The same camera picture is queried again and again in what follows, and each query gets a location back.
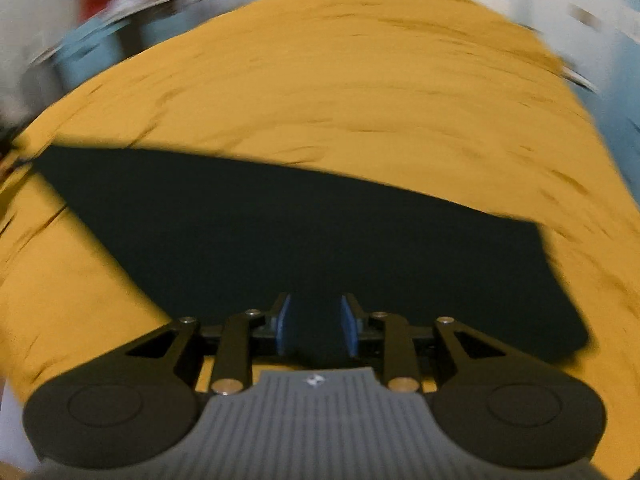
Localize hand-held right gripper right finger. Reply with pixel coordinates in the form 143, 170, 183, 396
340, 292, 506, 393

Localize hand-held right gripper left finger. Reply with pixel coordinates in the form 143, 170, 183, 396
125, 292, 293, 395

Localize black pants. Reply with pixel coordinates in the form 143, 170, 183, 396
32, 144, 592, 368

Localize mustard yellow quilt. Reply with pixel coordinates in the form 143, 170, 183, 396
0, 0, 640, 411

